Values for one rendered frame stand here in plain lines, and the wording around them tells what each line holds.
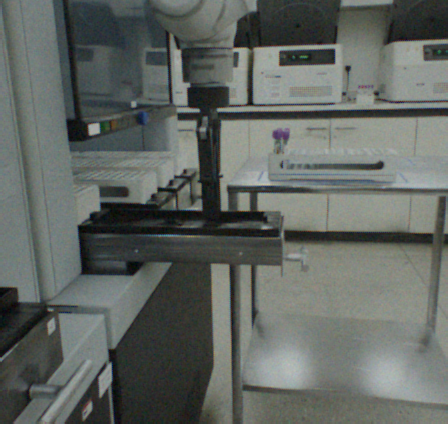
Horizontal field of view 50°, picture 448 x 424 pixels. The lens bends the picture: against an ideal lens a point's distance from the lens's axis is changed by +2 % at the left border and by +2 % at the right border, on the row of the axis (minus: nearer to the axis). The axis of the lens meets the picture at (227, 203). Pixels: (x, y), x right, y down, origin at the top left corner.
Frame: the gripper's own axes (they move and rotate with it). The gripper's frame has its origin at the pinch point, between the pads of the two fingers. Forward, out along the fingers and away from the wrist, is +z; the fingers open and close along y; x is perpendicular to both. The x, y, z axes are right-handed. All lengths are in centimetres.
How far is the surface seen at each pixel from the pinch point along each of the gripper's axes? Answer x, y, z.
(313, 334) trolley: 22, -53, 56
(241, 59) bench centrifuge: -18, -229, -34
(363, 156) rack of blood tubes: 30.9, -28.2, -3.4
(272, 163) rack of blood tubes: 10.0, -29.0, -1.7
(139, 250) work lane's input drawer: -10.6, 11.3, 6.5
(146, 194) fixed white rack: -14.8, -7.4, 1.2
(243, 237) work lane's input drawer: 7.1, 11.3, 3.7
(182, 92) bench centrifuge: -57, -225, -14
